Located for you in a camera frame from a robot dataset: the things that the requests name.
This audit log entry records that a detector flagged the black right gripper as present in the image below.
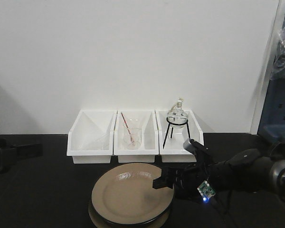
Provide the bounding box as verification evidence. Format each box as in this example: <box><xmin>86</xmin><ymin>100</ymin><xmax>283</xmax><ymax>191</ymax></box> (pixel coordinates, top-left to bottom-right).
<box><xmin>152</xmin><ymin>162</ymin><xmax>216</xmax><ymax>201</ymax></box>

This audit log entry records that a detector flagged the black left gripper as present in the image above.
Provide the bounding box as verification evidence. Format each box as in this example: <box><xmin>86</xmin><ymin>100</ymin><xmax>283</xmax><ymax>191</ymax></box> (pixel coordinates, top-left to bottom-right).
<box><xmin>0</xmin><ymin>138</ymin><xmax>43</xmax><ymax>173</ymax></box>

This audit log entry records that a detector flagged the tan plate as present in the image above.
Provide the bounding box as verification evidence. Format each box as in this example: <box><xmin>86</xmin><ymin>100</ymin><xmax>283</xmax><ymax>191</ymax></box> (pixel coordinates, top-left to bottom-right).
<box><xmin>88</xmin><ymin>201</ymin><xmax>171</xmax><ymax>228</ymax></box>
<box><xmin>91</xmin><ymin>163</ymin><xmax>174</xmax><ymax>222</ymax></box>

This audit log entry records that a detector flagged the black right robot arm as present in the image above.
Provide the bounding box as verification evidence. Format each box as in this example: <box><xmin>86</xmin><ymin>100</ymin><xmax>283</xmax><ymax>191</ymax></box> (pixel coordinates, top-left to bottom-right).
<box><xmin>152</xmin><ymin>139</ymin><xmax>285</xmax><ymax>203</ymax></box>

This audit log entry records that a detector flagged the right white storage bin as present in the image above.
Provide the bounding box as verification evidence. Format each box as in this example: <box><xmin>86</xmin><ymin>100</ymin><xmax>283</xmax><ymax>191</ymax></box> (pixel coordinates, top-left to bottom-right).
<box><xmin>155</xmin><ymin>110</ymin><xmax>204</xmax><ymax>162</ymax></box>

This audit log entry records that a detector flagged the white storage bin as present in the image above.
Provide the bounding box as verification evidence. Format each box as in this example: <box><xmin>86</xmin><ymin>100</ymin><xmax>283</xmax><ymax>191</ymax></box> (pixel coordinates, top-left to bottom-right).
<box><xmin>66</xmin><ymin>110</ymin><xmax>117</xmax><ymax>164</ymax></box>
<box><xmin>155</xmin><ymin>110</ymin><xmax>204</xmax><ymax>162</ymax></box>
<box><xmin>114</xmin><ymin>110</ymin><xmax>159</xmax><ymax>163</ymax></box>

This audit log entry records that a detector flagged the middle white storage bin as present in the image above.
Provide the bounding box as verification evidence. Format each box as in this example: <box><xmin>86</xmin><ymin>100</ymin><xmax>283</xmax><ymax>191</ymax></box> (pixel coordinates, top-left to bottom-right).
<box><xmin>114</xmin><ymin>110</ymin><xmax>159</xmax><ymax>163</ymax></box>

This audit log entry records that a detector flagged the glass beaker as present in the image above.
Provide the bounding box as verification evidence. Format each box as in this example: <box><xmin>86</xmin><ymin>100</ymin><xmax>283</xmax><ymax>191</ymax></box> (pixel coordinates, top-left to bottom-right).
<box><xmin>122</xmin><ymin>119</ymin><xmax>142</xmax><ymax>150</ymax></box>

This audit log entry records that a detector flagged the left white storage bin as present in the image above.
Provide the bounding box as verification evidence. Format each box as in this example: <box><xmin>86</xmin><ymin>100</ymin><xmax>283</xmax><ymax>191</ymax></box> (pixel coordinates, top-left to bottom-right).
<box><xmin>66</xmin><ymin>110</ymin><xmax>117</xmax><ymax>164</ymax></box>

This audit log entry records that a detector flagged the blue pegboard drying rack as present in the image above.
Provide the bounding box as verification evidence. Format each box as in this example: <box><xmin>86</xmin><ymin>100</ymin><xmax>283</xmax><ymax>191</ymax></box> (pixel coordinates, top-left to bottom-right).
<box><xmin>258</xmin><ymin>16</ymin><xmax>285</xmax><ymax>144</ymax></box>

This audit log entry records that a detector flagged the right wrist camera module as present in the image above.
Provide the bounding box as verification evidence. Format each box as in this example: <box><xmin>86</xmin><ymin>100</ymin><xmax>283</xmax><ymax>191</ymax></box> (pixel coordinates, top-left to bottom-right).
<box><xmin>183</xmin><ymin>138</ymin><xmax>212</xmax><ymax>164</ymax></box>

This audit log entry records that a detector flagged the black wire tripod stand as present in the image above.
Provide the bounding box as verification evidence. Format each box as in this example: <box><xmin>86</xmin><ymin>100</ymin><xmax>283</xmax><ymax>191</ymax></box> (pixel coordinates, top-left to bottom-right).
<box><xmin>162</xmin><ymin>117</ymin><xmax>190</xmax><ymax>149</ymax></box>

